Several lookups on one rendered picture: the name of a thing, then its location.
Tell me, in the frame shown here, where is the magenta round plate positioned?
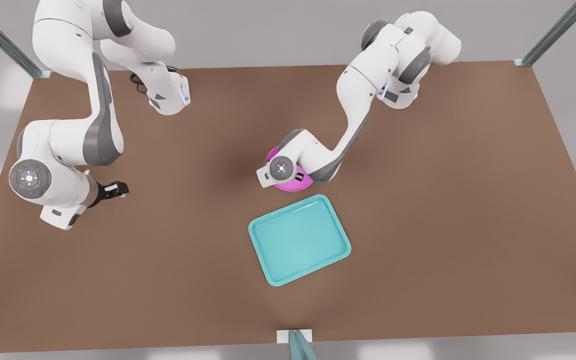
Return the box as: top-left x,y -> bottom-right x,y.
265,146 -> 315,192

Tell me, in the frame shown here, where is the teal rectangular tray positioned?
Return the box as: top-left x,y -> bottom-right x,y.
248,194 -> 352,287

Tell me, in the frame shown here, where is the black cable loop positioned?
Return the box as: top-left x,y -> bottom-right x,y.
129,66 -> 179,94

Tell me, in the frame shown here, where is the silver frame post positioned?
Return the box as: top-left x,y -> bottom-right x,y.
276,329 -> 319,360
514,0 -> 576,67
0,2 -> 52,80

